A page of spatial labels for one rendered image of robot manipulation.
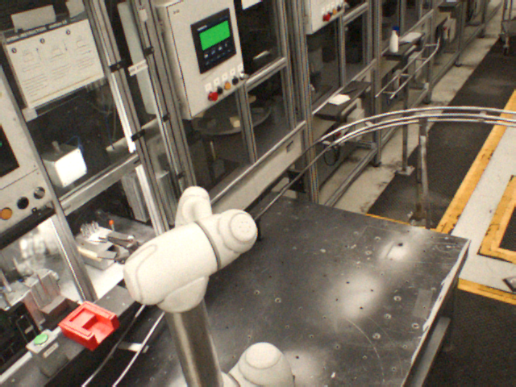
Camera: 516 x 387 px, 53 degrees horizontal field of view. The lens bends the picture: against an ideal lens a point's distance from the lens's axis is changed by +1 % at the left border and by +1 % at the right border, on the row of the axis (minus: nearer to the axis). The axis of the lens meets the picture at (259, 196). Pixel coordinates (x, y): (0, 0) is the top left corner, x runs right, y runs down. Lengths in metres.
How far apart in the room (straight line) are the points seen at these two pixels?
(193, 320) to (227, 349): 0.76
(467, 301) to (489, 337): 0.26
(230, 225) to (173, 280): 0.17
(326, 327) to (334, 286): 0.23
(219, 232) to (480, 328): 2.06
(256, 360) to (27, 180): 0.89
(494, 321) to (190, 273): 2.17
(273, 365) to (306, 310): 0.54
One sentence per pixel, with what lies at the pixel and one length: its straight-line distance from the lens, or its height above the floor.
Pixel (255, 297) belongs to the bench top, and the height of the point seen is 0.68.
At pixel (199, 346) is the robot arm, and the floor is 1.20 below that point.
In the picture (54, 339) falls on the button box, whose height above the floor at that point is 1.02.
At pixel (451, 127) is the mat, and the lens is 4.92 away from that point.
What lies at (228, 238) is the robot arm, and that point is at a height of 1.50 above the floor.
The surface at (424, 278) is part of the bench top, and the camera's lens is 2.24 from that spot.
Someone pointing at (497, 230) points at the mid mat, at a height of 0.01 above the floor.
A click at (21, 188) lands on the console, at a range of 1.72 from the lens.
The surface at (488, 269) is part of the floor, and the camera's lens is 3.37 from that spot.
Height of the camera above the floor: 2.18
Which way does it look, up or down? 32 degrees down
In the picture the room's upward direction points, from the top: 9 degrees counter-clockwise
